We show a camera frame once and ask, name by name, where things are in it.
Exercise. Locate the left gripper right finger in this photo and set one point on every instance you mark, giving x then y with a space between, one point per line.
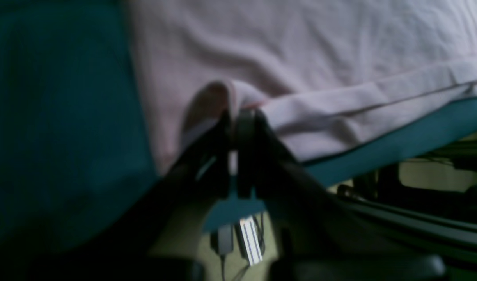
319 239

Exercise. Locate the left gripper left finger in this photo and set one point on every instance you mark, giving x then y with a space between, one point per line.
157 238

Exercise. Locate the pink T-shirt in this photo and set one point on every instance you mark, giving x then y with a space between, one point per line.
330 75

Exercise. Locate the teal table cloth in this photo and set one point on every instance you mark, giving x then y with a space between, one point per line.
75 151

